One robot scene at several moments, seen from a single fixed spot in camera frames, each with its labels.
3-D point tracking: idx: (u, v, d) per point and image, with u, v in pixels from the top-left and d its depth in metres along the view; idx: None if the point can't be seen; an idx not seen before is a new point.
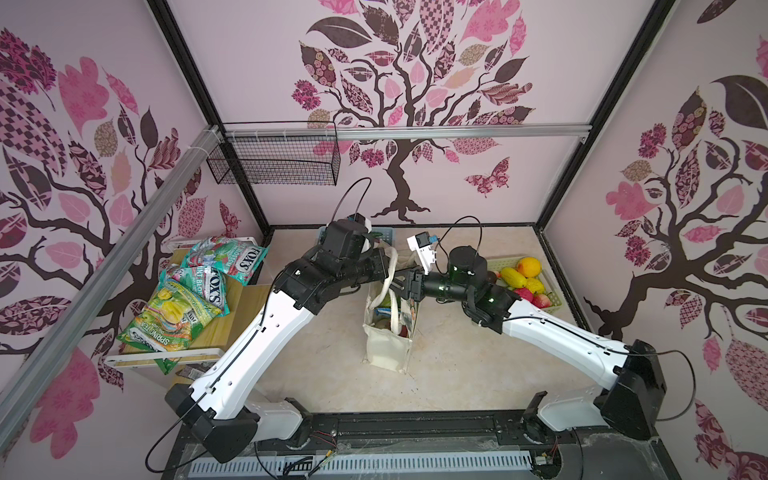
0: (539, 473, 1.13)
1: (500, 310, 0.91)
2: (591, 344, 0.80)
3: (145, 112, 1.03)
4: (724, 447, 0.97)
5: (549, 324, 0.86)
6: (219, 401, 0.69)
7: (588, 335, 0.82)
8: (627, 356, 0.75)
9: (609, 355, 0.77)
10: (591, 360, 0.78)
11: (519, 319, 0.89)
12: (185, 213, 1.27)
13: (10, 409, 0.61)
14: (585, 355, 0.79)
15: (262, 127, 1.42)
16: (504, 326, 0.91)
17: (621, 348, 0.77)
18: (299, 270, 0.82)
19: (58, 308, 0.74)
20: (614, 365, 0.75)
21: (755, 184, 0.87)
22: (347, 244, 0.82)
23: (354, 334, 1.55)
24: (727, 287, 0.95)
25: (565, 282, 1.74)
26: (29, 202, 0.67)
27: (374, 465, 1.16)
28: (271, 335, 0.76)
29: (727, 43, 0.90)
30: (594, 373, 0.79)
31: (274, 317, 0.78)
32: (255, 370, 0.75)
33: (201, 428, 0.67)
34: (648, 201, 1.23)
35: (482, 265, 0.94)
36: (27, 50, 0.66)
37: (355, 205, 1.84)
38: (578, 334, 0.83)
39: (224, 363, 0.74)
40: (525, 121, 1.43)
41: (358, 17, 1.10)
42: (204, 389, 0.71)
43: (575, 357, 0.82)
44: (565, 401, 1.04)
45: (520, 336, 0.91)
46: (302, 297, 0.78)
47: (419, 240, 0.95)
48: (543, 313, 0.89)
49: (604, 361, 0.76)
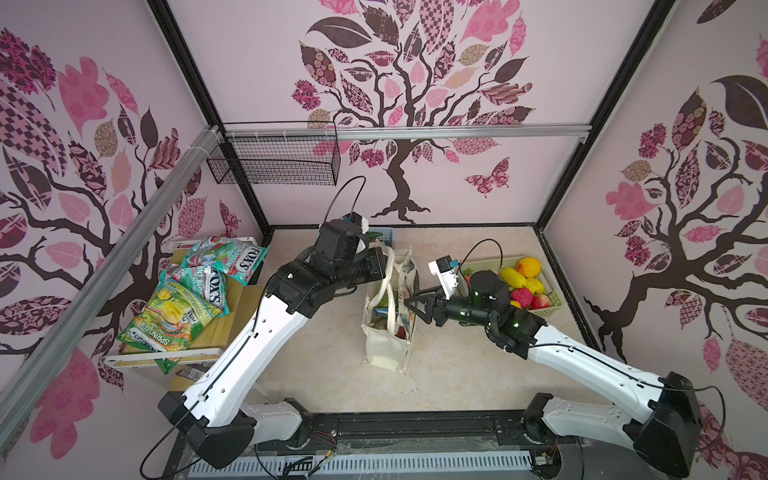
0: (539, 473, 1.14)
1: (525, 336, 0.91)
2: (623, 375, 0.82)
3: (145, 112, 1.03)
4: (724, 447, 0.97)
5: (578, 353, 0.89)
6: (211, 409, 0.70)
7: (620, 365, 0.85)
8: (662, 390, 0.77)
9: (643, 388, 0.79)
10: (624, 392, 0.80)
11: (546, 346, 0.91)
12: (185, 212, 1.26)
13: (9, 410, 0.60)
14: (617, 387, 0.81)
15: (262, 127, 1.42)
16: (530, 351, 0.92)
17: (655, 380, 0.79)
18: (292, 273, 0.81)
19: (58, 308, 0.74)
20: (648, 399, 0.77)
21: (755, 184, 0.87)
22: (341, 245, 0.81)
23: (355, 334, 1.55)
24: (727, 287, 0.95)
25: (565, 282, 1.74)
26: (30, 202, 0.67)
27: (374, 465, 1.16)
28: (264, 341, 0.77)
29: (727, 44, 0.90)
30: (627, 405, 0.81)
31: (266, 322, 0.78)
32: (248, 377, 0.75)
33: (194, 436, 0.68)
34: (648, 201, 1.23)
35: (504, 288, 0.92)
36: (27, 50, 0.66)
37: (349, 206, 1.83)
38: (609, 365, 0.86)
39: (217, 369, 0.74)
40: (525, 121, 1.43)
41: (358, 17, 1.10)
42: (196, 397, 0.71)
43: (607, 387, 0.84)
44: (585, 416, 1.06)
45: (546, 362, 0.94)
46: (295, 301, 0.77)
47: (440, 264, 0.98)
48: (570, 340, 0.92)
49: (638, 394, 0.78)
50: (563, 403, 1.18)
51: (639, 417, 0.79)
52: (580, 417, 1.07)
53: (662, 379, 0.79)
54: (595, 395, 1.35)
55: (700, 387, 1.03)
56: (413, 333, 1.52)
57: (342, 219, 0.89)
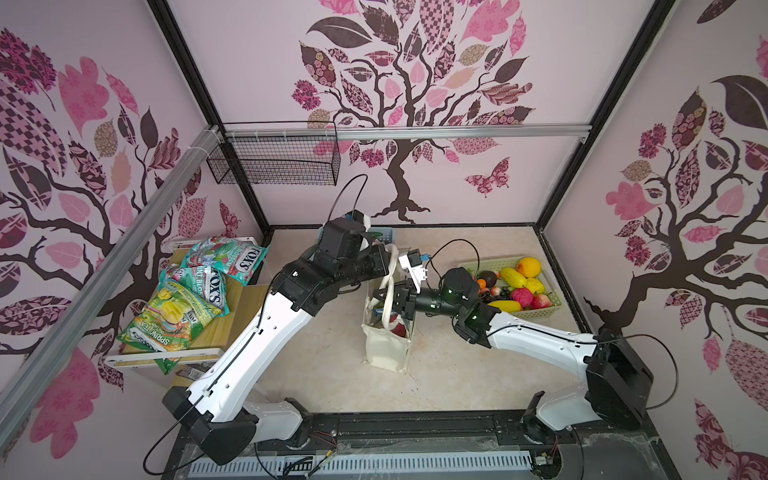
0: (539, 473, 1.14)
1: (483, 325, 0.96)
2: (561, 340, 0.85)
3: (145, 112, 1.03)
4: (724, 447, 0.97)
5: (526, 330, 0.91)
6: (216, 404, 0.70)
7: (557, 331, 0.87)
8: (596, 346, 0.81)
9: (579, 347, 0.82)
10: (564, 355, 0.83)
11: (499, 331, 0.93)
12: (185, 213, 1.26)
13: (9, 410, 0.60)
14: (558, 351, 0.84)
15: (262, 127, 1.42)
16: (489, 339, 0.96)
17: (588, 338, 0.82)
18: (297, 271, 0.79)
19: (58, 308, 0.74)
20: (584, 356, 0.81)
21: (755, 184, 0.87)
22: (344, 244, 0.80)
23: (354, 334, 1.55)
24: (727, 287, 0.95)
25: (565, 282, 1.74)
26: (30, 202, 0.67)
27: (374, 465, 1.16)
28: (268, 338, 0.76)
29: (727, 44, 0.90)
30: (570, 366, 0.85)
31: (271, 319, 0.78)
32: (252, 374, 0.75)
33: (197, 430, 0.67)
34: (648, 201, 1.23)
35: (474, 288, 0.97)
36: (27, 50, 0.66)
37: (351, 204, 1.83)
38: (547, 332, 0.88)
39: (221, 366, 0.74)
40: (525, 121, 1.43)
41: (358, 17, 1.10)
42: (201, 392, 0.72)
43: (550, 353, 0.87)
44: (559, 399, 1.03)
45: (504, 345, 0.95)
46: (299, 298, 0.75)
47: (411, 258, 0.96)
48: (518, 319, 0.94)
49: (574, 353, 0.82)
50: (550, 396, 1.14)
51: (581, 377, 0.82)
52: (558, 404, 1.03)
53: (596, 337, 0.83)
54: None
55: (702, 388, 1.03)
56: (413, 333, 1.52)
57: (345, 217, 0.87)
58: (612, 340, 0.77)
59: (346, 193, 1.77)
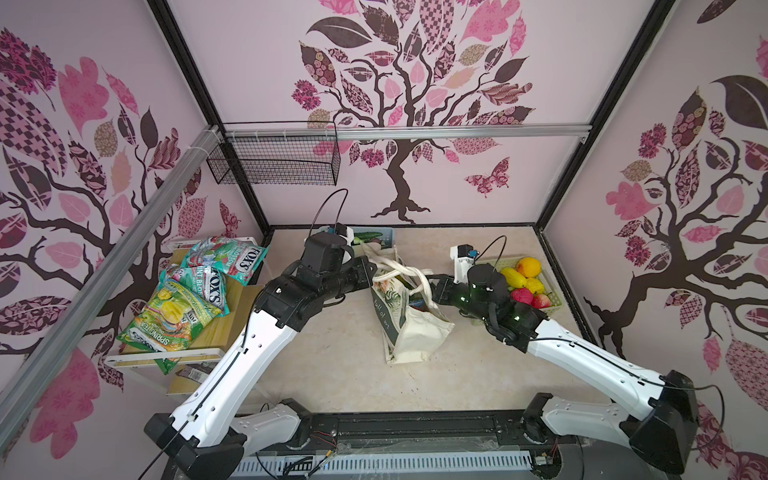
0: (538, 472, 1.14)
1: (526, 329, 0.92)
2: (624, 372, 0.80)
3: (145, 112, 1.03)
4: (724, 447, 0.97)
5: (579, 349, 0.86)
6: (201, 428, 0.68)
7: (619, 361, 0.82)
8: (663, 388, 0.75)
9: (643, 386, 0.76)
10: (624, 389, 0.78)
11: (546, 340, 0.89)
12: (185, 213, 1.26)
13: (9, 410, 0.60)
14: (617, 383, 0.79)
15: (262, 127, 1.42)
16: (530, 344, 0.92)
17: (656, 378, 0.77)
18: (280, 288, 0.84)
19: (58, 308, 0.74)
20: (649, 397, 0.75)
21: (755, 184, 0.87)
22: (325, 259, 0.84)
23: (354, 334, 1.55)
24: (727, 287, 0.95)
25: (565, 282, 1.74)
26: (30, 202, 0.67)
27: (374, 465, 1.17)
28: (254, 356, 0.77)
29: (727, 43, 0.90)
30: (625, 401, 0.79)
31: (256, 338, 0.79)
32: (237, 395, 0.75)
33: (184, 457, 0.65)
34: (648, 201, 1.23)
35: (501, 281, 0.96)
36: (27, 50, 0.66)
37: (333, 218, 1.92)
38: (608, 360, 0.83)
39: (206, 388, 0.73)
40: (525, 121, 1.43)
41: (358, 17, 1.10)
42: (185, 417, 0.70)
43: (605, 382, 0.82)
44: (577, 412, 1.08)
45: (546, 356, 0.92)
46: (284, 314, 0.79)
47: (460, 250, 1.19)
48: (571, 335, 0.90)
49: (638, 391, 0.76)
50: (563, 401, 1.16)
51: (638, 416, 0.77)
52: (578, 417, 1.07)
53: (663, 378, 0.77)
54: (596, 395, 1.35)
55: (702, 388, 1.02)
56: None
57: (326, 232, 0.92)
58: (682, 385, 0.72)
59: (329, 205, 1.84)
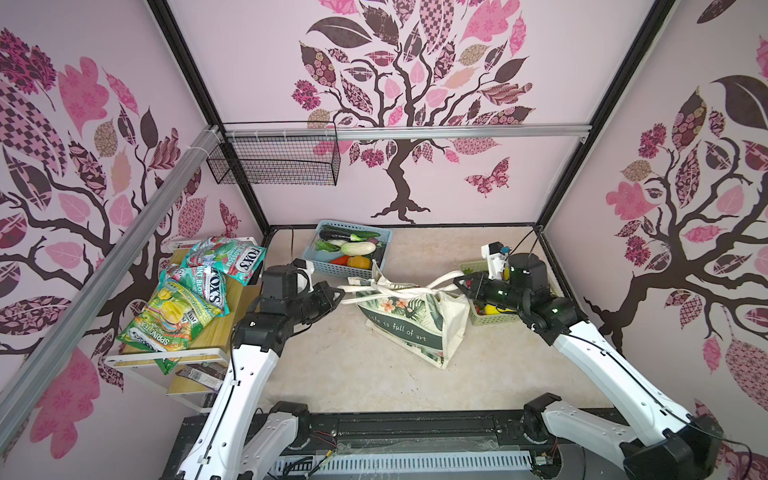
0: (539, 473, 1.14)
1: (560, 323, 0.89)
2: (649, 397, 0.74)
3: (145, 112, 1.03)
4: (724, 447, 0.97)
5: (611, 359, 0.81)
6: (220, 464, 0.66)
7: (647, 385, 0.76)
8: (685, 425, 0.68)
9: (664, 415, 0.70)
10: (642, 411, 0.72)
11: (577, 340, 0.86)
12: (185, 213, 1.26)
13: (10, 410, 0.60)
14: (637, 404, 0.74)
15: (262, 127, 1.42)
16: (558, 339, 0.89)
17: (682, 414, 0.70)
18: (253, 322, 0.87)
19: (58, 308, 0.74)
20: (666, 427, 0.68)
21: (755, 183, 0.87)
22: (285, 285, 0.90)
23: (354, 334, 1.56)
24: (727, 287, 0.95)
25: (565, 282, 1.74)
26: (29, 202, 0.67)
27: (374, 465, 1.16)
28: (248, 385, 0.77)
29: (726, 44, 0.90)
30: (636, 424, 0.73)
31: (245, 368, 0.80)
32: (244, 426, 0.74)
33: None
34: (648, 201, 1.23)
35: (539, 267, 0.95)
36: (27, 50, 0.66)
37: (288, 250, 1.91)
38: (634, 377, 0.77)
39: (209, 430, 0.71)
40: (525, 121, 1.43)
41: (358, 17, 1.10)
42: (197, 463, 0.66)
43: (622, 399, 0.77)
44: (581, 422, 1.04)
45: (569, 356, 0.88)
46: (265, 342, 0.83)
47: (491, 247, 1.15)
48: (606, 344, 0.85)
49: (656, 418, 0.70)
50: (569, 406, 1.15)
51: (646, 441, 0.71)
52: (579, 424, 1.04)
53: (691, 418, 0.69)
54: (596, 396, 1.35)
55: (702, 388, 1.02)
56: None
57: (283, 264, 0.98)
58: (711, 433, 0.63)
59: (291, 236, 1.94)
